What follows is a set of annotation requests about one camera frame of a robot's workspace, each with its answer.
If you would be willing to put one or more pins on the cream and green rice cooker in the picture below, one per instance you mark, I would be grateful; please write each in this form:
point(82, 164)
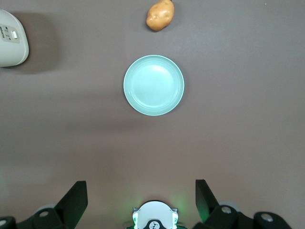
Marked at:
point(14, 52)

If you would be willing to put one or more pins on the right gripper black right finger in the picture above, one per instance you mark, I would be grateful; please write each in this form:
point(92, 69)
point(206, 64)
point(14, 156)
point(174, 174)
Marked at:
point(209, 210)

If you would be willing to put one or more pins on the mint green round plate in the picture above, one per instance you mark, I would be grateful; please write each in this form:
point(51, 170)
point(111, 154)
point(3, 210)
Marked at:
point(154, 85)

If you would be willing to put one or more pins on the brown potato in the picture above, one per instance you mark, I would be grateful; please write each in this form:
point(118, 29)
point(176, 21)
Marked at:
point(160, 16)

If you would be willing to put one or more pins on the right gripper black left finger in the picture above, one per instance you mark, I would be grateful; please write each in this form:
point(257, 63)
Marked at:
point(71, 205)

